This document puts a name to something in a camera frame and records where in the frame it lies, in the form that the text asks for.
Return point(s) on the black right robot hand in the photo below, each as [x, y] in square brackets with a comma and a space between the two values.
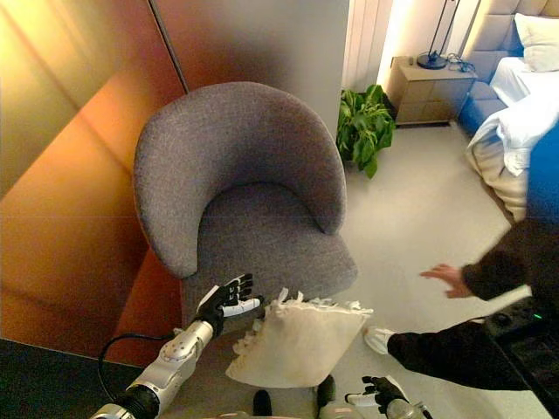
[384, 390]

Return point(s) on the person's bare hand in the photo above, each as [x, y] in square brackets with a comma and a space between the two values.
[450, 277]

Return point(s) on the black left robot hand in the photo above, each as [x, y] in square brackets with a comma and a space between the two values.
[227, 301]

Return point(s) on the beige fringed throw pillow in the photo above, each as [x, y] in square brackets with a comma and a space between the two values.
[297, 345]

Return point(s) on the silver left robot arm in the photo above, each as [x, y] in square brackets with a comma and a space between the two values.
[174, 353]

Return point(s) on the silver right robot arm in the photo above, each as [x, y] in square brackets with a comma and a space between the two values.
[404, 410]

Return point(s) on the white bed pillow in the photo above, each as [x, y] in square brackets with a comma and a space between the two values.
[539, 41]

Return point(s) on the white sneaker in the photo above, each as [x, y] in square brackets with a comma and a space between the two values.
[377, 340]

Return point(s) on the person's dark sleeved arm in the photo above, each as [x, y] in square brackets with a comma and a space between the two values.
[511, 266]

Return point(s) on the person's dark trouser leg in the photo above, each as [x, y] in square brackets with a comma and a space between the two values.
[454, 355]

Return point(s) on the black controller with green light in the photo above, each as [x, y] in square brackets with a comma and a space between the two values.
[533, 336]

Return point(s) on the beige bed base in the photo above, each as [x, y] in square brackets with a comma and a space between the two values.
[493, 174]

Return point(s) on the grey fabric tub armchair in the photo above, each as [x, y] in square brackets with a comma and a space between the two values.
[236, 144]

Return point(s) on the green leafy potted plant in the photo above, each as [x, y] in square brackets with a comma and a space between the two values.
[364, 126]

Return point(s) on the beige wooden nightstand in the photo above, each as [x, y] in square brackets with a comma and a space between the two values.
[423, 96]

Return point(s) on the dark wooden cabinet top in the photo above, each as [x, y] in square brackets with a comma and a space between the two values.
[48, 379]

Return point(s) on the white duvet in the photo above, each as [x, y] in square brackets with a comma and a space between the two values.
[515, 91]

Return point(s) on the black floor lamp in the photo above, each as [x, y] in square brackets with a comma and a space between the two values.
[431, 60]

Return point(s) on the bed with white bedding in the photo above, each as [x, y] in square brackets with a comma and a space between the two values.
[493, 30]

